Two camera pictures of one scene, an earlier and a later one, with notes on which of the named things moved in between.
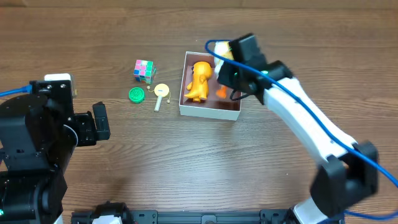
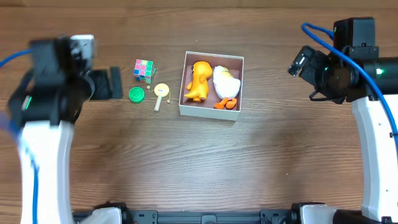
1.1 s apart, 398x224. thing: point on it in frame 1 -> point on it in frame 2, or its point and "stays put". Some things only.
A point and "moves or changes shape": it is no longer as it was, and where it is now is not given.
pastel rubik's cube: x=144 y=71 stays put
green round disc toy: x=136 y=95 stays put
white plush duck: x=222 y=48 moves or changes shape
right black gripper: x=228 y=79 -> x=315 y=73
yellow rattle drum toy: x=160 y=90 stays put
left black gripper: x=86 y=128 -> x=101 y=84
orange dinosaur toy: x=201 y=71 stays put
